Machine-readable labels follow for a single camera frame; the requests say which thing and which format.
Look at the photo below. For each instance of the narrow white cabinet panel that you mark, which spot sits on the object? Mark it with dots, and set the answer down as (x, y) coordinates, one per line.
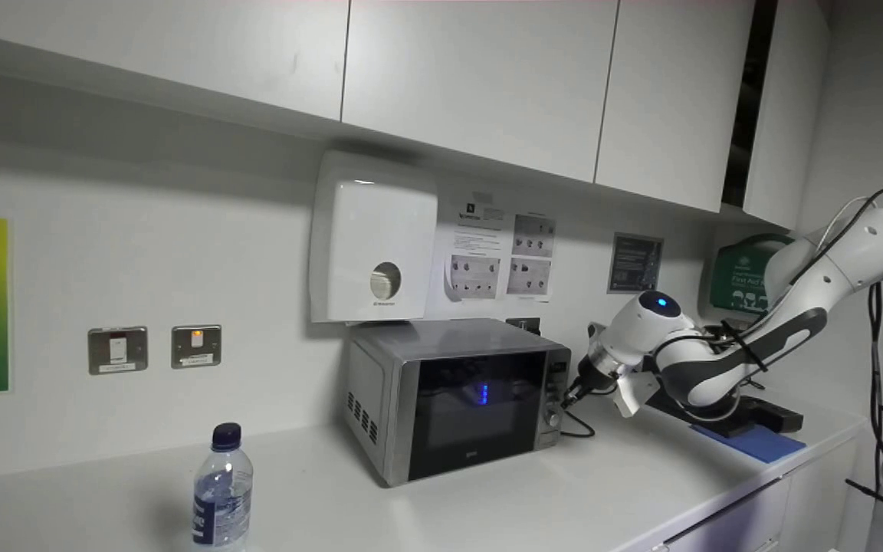
(790, 111)

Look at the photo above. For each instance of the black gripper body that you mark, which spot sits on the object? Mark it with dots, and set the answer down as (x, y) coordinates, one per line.
(600, 375)

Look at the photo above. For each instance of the black glass microwave door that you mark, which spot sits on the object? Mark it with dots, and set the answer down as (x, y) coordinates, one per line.
(473, 415)

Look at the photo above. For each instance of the silver microwave oven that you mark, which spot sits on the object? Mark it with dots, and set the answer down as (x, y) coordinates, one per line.
(384, 400)

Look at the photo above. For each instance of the clear water bottle blue cap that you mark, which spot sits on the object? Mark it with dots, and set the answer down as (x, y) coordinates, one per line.
(221, 502)

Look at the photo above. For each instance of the dark framed wall sign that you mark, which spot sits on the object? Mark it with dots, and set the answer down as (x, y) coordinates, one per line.
(637, 263)

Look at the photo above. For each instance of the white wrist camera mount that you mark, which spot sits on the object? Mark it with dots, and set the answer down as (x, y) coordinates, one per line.
(633, 392)

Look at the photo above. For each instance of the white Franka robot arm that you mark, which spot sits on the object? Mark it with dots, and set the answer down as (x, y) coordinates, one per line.
(849, 254)

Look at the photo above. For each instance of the white upper cabinet door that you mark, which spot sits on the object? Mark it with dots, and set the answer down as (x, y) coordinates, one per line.
(153, 48)
(483, 80)
(672, 101)

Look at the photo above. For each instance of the white double wall socket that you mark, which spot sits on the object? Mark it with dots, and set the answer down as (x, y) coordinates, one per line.
(529, 277)
(473, 277)

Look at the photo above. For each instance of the black countertop machine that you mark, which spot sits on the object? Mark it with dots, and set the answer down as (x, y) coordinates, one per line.
(766, 417)

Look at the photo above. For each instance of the white paper towel dispenser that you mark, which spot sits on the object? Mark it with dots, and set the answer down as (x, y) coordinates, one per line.
(370, 245)

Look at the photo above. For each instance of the white wall notice label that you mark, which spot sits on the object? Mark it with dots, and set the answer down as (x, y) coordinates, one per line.
(473, 232)

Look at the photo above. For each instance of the green first aid box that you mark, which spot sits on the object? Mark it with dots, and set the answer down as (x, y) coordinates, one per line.
(736, 279)

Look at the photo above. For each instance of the blue mat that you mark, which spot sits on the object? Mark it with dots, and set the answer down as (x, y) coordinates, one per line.
(764, 446)

